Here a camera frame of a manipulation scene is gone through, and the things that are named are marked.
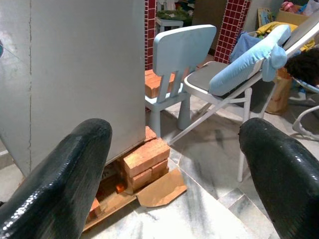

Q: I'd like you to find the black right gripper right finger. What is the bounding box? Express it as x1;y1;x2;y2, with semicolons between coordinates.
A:
238;117;319;239

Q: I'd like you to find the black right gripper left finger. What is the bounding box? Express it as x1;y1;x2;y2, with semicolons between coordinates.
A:
0;118;113;239

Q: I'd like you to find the grey fridge door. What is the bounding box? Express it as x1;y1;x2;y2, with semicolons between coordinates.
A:
0;0;32;177

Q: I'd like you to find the grey fridge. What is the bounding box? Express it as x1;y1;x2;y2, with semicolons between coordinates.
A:
0;0;147;177

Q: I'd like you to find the orange clay brick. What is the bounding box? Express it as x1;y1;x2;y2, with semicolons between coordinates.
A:
145;69;176;99
144;125;158;143
151;159;170;182
122;138;171;178
129;168;153;192
87;198;103;221

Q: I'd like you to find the brown paper bag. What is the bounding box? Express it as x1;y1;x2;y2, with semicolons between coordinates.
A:
265;68;293;116

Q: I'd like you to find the brown cardboard sheet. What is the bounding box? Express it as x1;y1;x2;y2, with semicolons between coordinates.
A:
83;168;187;232

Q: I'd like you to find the person with dark hair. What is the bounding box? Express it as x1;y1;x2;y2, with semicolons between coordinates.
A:
284;47;319;86

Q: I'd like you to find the light blue pillow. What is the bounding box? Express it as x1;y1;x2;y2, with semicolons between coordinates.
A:
208;24;292;97

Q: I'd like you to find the white folding chair grey seat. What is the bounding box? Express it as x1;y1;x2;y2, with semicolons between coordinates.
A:
170;11;319;183

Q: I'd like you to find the blue cloth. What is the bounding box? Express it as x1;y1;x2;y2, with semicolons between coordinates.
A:
229;31;262;63

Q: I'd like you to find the yellow cloth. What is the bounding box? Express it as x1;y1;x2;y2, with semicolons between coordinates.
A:
256;21;299;36

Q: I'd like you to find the red tiled pillar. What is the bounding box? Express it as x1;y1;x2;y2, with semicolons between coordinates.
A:
144;0;157;71
214;0;251;65

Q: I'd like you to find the brown cardboard box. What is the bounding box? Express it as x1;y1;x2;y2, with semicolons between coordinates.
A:
275;8;310;26

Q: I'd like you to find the light blue child chair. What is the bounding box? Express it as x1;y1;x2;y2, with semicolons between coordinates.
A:
144;24;217;138

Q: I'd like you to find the light blue small table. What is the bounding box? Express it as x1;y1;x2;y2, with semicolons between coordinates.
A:
156;17;184;34

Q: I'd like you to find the white frame baby bouncer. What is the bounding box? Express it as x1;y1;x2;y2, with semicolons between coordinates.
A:
291;74;319;141

